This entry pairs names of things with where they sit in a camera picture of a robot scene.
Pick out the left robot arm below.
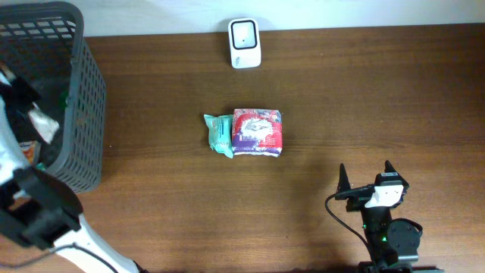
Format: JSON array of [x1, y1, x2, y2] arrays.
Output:
[[1, 64, 143, 272]]

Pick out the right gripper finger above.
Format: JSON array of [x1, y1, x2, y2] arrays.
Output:
[[336, 163, 351, 193], [384, 160, 397, 174]]

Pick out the green small tissue box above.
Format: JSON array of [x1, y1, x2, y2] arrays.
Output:
[[36, 162, 47, 171]]

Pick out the orange small tissue box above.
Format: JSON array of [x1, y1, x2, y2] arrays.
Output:
[[19, 140, 42, 165]]

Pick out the teal wet wipes pack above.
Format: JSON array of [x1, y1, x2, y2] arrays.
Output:
[[204, 115, 234, 158]]

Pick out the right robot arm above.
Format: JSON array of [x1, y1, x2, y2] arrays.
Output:
[[329, 161, 442, 273]]

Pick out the dark grey plastic basket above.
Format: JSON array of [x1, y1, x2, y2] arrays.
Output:
[[1, 2, 107, 193]]

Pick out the green lid jar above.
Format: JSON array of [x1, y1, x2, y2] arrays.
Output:
[[58, 90, 69, 109]]

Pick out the pink purple tissue pack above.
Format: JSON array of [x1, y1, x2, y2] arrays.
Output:
[[232, 108, 283, 157]]

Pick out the white tube with tan cap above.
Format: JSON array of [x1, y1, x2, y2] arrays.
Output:
[[27, 102, 60, 144]]

